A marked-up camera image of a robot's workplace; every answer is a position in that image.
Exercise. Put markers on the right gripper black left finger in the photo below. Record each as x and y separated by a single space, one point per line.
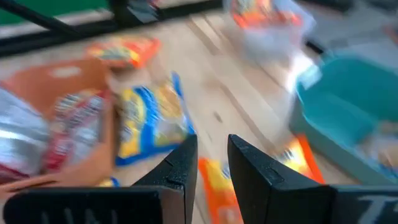
168 199

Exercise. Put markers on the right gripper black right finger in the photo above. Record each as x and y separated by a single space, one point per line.
273 202

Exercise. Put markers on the orange chicken ramen packet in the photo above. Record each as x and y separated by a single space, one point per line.
264 17
217 186
130 51

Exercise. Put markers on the teal plastic bin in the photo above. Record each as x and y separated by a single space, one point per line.
342 102

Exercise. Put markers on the translucent white plastic bin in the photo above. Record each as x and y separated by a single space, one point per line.
270 43

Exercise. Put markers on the orange plastic bin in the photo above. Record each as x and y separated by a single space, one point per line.
40 84

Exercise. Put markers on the green floor mat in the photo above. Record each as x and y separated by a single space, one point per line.
46 9

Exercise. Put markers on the black aluminium table frame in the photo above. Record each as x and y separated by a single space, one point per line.
62 34

